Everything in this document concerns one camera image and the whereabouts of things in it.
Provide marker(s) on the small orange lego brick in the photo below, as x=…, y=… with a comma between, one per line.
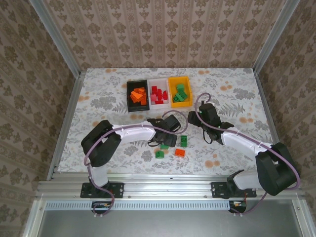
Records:
x=134, y=99

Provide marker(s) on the orange sloped lego brick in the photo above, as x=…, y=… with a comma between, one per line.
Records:
x=137, y=93

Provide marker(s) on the black plastic bin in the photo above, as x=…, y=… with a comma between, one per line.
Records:
x=132, y=84

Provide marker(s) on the aluminium side rail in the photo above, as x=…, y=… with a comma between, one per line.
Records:
x=269, y=111
x=71, y=111

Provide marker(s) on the red two-by-four lego brick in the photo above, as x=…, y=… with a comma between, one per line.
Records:
x=159, y=101

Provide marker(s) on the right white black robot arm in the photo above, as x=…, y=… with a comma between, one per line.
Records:
x=242, y=140

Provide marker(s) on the aluminium mounting rail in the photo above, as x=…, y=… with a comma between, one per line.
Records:
x=168, y=187

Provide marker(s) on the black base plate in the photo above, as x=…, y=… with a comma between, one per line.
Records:
x=117, y=188
x=218, y=188

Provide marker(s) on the left small connector board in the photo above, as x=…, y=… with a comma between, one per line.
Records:
x=101, y=205

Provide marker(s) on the grey metal base panel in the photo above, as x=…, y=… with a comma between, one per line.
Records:
x=160, y=224

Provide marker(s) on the floral tablecloth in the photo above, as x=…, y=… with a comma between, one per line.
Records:
x=111, y=86

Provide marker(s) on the long red lego brick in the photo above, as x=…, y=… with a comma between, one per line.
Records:
x=159, y=93

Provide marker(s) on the yellow plastic bin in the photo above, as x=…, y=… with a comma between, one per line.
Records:
x=172, y=84

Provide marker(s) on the aluminium frame post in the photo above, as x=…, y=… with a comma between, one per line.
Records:
x=55, y=37
x=271, y=34

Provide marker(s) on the green sloped lego brick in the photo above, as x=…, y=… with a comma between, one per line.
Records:
x=159, y=154

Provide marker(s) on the right aluminium frame post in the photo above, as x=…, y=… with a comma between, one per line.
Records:
x=271, y=34

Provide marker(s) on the white translucent plastic bin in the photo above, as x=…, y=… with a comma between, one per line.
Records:
x=160, y=82

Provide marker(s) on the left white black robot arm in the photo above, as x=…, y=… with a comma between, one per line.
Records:
x=135, y=132

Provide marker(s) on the small connector board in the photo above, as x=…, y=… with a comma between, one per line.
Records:
x=238, y=204
x=101, y=205

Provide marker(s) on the right small connector board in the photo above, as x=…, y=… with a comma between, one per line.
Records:
x=238, y=204

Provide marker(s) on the orange two-by-three lego brick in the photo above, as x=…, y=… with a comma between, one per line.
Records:
x=179, y=152

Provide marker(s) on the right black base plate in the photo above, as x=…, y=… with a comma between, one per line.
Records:
x=218, y=188

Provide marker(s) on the right aluminium side rail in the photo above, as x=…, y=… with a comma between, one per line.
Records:
x=269, y=111

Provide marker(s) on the left aluminium side rail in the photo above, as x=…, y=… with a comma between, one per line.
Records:
x=71, y=111

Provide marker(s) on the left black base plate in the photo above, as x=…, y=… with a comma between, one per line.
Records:
x=117, y=188

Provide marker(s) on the green square lego brick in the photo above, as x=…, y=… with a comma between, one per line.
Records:
x=183, y=141

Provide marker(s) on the left aluminium frame post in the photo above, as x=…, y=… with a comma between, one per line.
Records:
x=55, y=37

